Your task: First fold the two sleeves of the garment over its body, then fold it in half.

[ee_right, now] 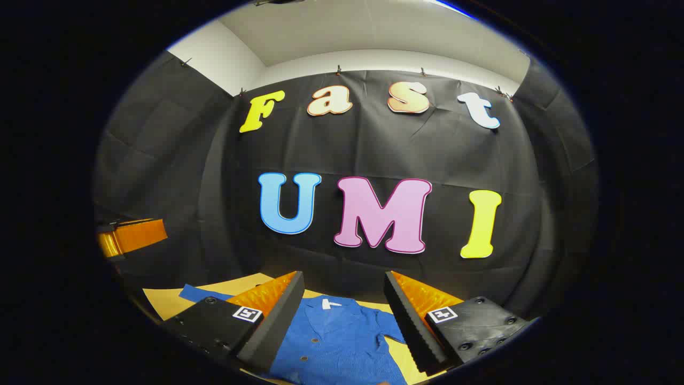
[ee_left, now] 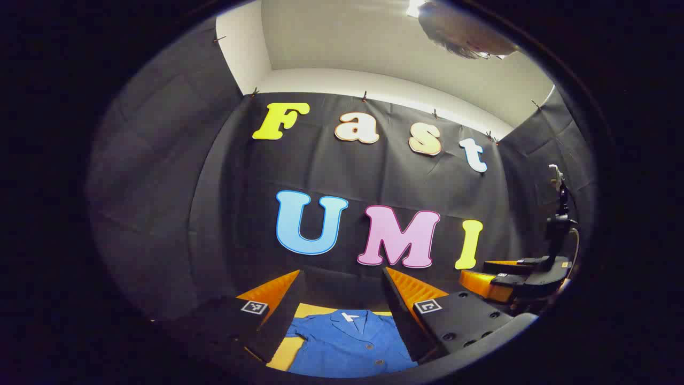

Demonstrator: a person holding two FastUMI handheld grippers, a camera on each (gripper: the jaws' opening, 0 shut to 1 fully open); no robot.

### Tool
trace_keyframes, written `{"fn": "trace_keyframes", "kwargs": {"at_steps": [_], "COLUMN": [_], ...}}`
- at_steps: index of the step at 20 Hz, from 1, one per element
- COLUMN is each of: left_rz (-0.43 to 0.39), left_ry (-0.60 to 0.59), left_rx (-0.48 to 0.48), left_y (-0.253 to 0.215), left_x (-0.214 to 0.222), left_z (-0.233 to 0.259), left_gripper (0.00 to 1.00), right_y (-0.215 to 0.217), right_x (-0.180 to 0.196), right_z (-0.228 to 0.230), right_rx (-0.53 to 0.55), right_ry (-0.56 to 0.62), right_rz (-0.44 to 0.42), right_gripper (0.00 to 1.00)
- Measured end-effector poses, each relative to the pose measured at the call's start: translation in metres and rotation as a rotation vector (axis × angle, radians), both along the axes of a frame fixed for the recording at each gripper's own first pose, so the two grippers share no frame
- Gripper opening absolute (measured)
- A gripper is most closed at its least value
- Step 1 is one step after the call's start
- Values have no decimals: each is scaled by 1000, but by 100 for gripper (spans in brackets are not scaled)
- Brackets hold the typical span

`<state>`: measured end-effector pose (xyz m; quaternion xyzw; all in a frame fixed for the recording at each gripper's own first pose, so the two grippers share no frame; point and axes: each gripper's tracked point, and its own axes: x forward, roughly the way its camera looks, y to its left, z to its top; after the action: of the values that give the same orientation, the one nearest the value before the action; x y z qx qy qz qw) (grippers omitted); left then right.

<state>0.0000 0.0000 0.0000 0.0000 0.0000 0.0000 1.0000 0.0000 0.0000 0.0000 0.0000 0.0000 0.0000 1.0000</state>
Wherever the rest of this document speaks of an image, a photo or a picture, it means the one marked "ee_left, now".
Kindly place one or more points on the ceiling light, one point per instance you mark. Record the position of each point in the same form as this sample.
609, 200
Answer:
414, 8

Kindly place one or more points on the person's head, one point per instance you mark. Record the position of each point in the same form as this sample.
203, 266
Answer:
459, 32

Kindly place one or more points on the black backdrop cloth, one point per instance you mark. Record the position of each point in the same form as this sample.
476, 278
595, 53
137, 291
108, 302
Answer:
214, 214

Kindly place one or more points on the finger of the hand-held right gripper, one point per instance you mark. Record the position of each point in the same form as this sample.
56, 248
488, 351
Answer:
481, 284
499, 265

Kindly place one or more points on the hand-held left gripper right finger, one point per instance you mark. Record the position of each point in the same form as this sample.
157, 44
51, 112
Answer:
403, 321

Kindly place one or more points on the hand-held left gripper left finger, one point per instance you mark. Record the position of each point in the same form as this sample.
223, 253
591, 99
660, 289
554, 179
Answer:
283, 321

